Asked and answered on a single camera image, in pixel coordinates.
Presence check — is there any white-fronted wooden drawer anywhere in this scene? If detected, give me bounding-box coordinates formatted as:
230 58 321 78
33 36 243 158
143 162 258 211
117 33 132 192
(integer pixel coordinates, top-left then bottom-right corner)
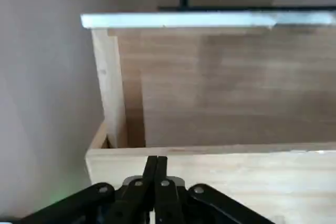
80 11 336 149

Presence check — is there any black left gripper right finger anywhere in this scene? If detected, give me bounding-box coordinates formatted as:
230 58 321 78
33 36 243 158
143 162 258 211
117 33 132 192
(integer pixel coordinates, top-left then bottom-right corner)
154 156 276 224

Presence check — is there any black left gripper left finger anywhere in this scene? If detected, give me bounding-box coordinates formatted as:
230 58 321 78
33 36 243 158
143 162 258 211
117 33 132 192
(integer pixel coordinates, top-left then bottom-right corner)
18 155 158 224

